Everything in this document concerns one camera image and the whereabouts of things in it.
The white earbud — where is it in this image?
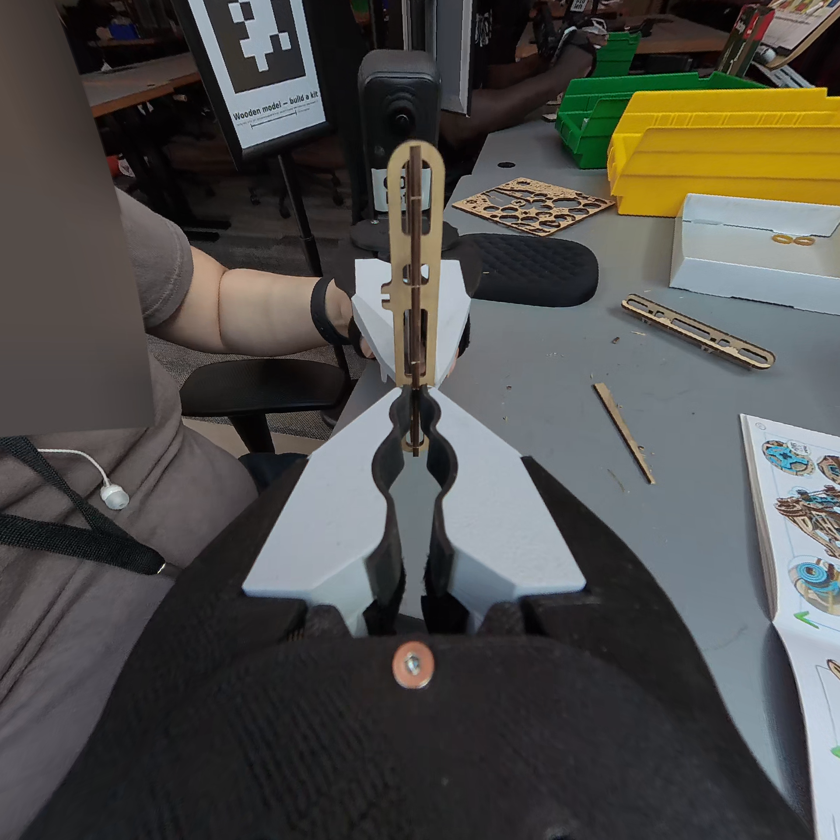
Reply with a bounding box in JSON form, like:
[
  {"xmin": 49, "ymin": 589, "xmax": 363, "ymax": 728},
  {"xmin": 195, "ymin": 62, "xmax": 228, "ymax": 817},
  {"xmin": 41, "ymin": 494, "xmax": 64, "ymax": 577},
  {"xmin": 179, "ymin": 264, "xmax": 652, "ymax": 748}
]
[{"xmin": 38, "ymin": 448, "xmax": 131, "ymax": 511}]

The white cardboard box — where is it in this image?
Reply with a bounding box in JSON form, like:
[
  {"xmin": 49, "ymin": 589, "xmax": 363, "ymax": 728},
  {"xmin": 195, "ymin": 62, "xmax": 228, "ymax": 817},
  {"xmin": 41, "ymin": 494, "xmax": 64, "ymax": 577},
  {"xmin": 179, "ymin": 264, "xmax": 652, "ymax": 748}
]
[{"xmin": 669, "ymin": 192, "xmax": 840, "ymax": 317}]

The brown desk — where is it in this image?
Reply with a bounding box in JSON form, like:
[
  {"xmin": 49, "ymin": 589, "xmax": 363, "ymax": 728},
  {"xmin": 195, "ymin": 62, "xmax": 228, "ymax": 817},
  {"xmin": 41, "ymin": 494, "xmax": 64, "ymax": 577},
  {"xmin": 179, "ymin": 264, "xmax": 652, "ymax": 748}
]
[{"xmin": 82, "ymin": 52, "xmax": 201, "ymax": 119}]

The plain wooden stick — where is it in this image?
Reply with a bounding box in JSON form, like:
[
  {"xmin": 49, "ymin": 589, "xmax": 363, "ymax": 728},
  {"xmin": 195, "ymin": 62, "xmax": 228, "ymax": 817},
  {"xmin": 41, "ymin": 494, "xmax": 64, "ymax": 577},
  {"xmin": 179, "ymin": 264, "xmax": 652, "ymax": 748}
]
[{"xmin": 593, "ymin": 382, "xmax": 656, "ymax": 485}]

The another person's forearm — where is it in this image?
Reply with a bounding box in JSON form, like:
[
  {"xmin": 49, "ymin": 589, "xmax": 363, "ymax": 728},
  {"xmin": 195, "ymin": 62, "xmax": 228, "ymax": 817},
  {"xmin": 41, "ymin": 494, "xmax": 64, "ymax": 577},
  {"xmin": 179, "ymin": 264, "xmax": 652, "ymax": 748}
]
[{"xmin": 459, "ymin": 46, "xmax": 595, "ymax": 132}]

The marker tag sign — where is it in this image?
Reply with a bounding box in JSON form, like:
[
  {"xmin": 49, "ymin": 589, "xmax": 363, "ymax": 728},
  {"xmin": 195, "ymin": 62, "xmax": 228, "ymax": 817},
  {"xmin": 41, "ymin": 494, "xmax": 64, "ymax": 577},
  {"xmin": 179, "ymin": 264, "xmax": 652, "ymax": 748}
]
[{"xmin": 172, "ymin": 0, "xmax": 333, "ymax": 165}]

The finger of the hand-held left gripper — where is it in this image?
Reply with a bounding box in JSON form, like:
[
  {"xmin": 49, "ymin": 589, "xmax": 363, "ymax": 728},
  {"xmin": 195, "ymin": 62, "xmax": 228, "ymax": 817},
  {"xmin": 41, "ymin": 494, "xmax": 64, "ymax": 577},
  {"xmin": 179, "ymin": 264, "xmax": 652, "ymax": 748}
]
[
  {"xmin": 427, "ymin": 259, "xmax": 473, "ymax": 388},
  {"xmin": 351, "ymin": 258, "xmax": 400, "ymax": 386}
]

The green plastic bin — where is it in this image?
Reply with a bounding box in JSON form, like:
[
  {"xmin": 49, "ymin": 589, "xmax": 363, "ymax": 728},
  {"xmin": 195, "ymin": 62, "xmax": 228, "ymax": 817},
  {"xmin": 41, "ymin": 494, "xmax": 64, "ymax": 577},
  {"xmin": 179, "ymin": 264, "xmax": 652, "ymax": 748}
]
[
  {"xmin": 592, "ymin": 29, "xmax": 642, "ymax": 77},
  {"xmin": 556, "ymin": 70, "xmax": 767, "ymax": 172}
]

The black armrest office chair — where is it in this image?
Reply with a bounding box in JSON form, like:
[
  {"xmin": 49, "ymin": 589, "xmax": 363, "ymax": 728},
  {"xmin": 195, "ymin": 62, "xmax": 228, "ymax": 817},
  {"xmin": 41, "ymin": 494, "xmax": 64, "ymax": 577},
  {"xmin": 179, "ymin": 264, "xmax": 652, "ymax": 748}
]
[{"xmin": 179, "ymin": 359, "xmax": 350, "ymax": 493}]

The person's left forearm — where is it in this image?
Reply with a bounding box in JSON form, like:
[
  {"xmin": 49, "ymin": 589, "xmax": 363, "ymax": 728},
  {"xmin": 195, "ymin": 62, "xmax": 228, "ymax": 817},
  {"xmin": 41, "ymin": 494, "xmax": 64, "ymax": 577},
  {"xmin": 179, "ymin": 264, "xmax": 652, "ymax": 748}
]
[{"xmin": 187, "ymin": 246, "xmax": 329, "ymax": 360}]

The yellow plastic bin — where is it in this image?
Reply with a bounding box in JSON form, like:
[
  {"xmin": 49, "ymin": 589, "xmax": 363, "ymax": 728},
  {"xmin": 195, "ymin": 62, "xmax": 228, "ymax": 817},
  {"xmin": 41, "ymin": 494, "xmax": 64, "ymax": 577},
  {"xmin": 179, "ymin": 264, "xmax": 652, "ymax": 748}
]
[{"xmin": 605, "ymin": 87, "xmax": 840, "ymax": 219}]

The wooden sheet with cutouts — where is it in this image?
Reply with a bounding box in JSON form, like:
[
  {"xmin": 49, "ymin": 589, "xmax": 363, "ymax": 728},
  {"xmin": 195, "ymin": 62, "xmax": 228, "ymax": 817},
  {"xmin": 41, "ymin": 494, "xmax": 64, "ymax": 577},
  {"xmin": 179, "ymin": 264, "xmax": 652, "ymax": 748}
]
[{"xmin": 453, "ymin": 177, "xmax": 616, "ymax": 238}]

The oval-ended slotted wooden strip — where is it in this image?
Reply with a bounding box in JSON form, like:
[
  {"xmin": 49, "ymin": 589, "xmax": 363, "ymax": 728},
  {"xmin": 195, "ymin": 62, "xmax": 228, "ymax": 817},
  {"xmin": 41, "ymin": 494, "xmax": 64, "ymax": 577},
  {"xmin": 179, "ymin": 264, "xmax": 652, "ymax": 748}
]
[{"xmin": 386, "ymin": 141, "xmax": 447, "ymax": 458}]

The black lanyard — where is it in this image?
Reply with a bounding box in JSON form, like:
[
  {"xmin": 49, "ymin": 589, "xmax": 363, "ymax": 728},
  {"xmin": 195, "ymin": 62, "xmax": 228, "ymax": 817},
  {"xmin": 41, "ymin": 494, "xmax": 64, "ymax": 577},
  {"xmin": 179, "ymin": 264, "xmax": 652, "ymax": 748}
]
[{"xmin": 0, "ymin": 436, "xmax": 166, "ymax": 576}]

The person's left hand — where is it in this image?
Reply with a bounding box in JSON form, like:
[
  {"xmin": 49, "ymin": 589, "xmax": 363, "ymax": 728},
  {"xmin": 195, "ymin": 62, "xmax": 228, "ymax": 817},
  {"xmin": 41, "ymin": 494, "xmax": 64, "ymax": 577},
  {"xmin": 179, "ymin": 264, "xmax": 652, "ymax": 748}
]
[{"xmin": 331, "ymin": 287, "xmax": 379, "ymax": 361}]

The instruction poster board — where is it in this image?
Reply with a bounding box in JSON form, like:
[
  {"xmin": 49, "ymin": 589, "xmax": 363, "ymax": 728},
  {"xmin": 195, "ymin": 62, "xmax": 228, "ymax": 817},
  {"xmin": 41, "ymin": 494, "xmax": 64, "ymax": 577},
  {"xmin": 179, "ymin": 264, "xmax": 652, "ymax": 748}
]
[{"xmin": 763, "ymin": 0, "xmax": 840, "ymax": 71}]

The person's grey shirt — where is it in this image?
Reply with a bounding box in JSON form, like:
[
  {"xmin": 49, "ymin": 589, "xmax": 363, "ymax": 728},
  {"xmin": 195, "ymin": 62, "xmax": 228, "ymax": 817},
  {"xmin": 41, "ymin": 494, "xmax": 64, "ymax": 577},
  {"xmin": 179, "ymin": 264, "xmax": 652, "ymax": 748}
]
[{"xmin": 0, "ymin": 187, "xmax": 309, "ymax": 840}]

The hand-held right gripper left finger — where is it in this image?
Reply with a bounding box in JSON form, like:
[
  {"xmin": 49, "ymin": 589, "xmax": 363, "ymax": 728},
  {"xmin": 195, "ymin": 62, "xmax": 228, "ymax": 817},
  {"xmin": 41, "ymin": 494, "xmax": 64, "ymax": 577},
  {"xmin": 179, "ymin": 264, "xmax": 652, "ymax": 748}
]
[{"xmin": 241, "ymin": 387, "xmax": 404, "ymax": 637}]

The black sign pole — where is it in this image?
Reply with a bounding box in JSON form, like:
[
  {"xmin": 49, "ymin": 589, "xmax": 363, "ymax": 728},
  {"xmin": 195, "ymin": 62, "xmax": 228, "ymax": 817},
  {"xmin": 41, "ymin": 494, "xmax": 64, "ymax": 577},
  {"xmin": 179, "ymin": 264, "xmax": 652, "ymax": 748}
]
[{"xmin": 276, "ymin": 152, "xmax": 324, "ymax": 277}]

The black model kit box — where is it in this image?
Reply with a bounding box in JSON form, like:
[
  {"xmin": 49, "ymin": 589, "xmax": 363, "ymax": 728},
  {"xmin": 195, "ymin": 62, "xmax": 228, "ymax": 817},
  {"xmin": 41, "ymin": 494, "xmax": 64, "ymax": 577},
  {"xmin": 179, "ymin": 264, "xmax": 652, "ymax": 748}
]
[{"xmin": 717, "ymin": 5, "xmax": 777, "ymax": 77}]

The notched wooden rail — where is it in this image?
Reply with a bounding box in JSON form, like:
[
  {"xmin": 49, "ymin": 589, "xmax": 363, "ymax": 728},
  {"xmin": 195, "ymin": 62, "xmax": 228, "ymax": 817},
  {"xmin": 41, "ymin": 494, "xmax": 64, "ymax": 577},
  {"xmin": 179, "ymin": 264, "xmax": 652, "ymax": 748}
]
[{"xmin": 621, "ymin": 293, "xmax": 777, "ymax": 372}]

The open instruction booklet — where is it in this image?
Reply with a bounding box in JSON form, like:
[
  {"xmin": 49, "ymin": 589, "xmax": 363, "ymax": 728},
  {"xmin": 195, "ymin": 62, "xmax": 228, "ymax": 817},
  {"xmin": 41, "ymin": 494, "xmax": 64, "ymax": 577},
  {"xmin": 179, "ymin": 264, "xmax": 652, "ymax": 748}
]
[{"xmin": 739, "ymin": 413, "xmax": 840, "ymax": 840}]

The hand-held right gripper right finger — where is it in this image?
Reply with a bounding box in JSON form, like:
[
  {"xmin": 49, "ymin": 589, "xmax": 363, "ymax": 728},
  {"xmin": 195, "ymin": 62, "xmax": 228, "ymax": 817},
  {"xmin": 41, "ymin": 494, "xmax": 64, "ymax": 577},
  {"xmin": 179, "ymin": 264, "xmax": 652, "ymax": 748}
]
[{"xmin": 423, "ymin": 387, "xmax": 587, "ymax": 636}]

